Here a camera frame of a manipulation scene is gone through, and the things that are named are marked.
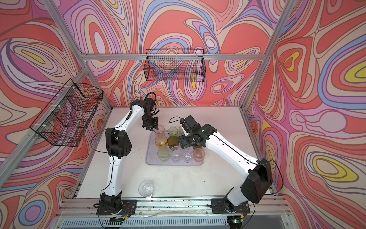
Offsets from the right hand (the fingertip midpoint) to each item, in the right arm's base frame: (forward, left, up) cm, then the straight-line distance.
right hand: (188, 144), depth 79 cm
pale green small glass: (+2, +16, -15) cm, 22 cm away
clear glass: (+1, +8, -13) cm, 15 cm away
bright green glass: (+18, +10, -11) cm, 23 cm away
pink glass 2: (0, -7, -15) cm, 17 cm away
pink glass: (+19, +18, -10) cm, 28 cm away
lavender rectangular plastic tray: (0, +23, -16) cm, 28 cm away
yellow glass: (+12, +18, -15) cm, 26 cm away
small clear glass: (-1, 0, -12) cm, 12 cm away
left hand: (+18, +19, -8) cm, 27 cm away
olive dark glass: (+8, +9, -9) cm, 15 cm away
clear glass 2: (-18, +24, -16) cm, 34 cm away
